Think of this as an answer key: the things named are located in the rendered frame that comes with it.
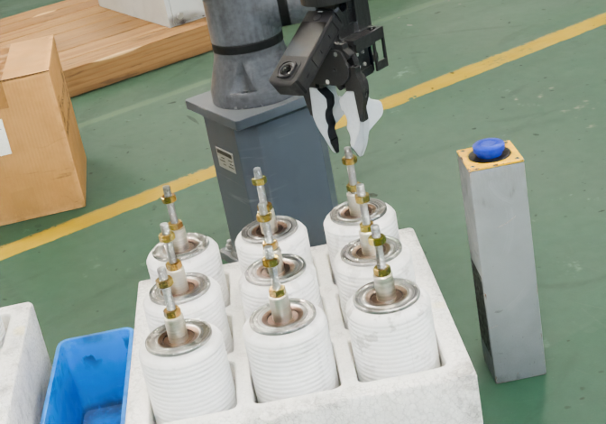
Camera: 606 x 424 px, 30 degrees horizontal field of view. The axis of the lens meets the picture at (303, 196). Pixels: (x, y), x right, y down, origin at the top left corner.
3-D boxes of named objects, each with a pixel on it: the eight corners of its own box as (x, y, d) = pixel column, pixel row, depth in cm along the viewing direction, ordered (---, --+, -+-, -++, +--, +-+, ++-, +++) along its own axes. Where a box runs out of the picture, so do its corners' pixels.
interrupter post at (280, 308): (277, 327, 125) (271, 301, 123) (270, 318, 127) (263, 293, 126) (297, 320, 125) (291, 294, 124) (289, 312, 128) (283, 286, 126)
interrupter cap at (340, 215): (369, 197, 153) (368, 192, 152) (398, 214, 146) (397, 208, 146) (320, 216, 150) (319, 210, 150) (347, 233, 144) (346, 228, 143)
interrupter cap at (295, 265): (256, 294, 133) (254, 290, 132) (238, 270, 139) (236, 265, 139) (316, 275, 135) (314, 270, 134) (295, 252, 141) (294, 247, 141)
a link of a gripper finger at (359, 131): (399, 141, 145) (381, 72, 142) (372, 159, 141) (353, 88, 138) (381, 142, 147) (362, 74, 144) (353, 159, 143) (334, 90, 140)
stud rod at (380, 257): (390, 285, 125) (381, 225, 123) (383, 289, 125) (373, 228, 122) (385, 282, 126) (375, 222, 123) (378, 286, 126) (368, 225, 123)
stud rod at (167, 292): (170, 330, 125) (155, 271, 122) (172, 326, 126) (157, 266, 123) (179, 329, 125) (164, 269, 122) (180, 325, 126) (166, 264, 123)
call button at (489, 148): (471, 155, 144) (468, 140, 143) (501, 149, 144) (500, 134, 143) (478, 166, 140) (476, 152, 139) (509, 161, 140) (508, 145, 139)
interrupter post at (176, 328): (167, 347, 125) (160, 322, 124) (169, 336, 127) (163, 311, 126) (188, 345, 125) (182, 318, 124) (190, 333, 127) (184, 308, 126)
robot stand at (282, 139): (219, 257, 201) (183, 99, 190) (307, 220, 209) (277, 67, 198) (271, 290, 186) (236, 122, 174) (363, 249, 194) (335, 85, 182)
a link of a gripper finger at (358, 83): (378, 117, 139) (359, 50, 137) (371, 122, 138) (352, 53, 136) (349, 119, 143) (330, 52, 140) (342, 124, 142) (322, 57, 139)
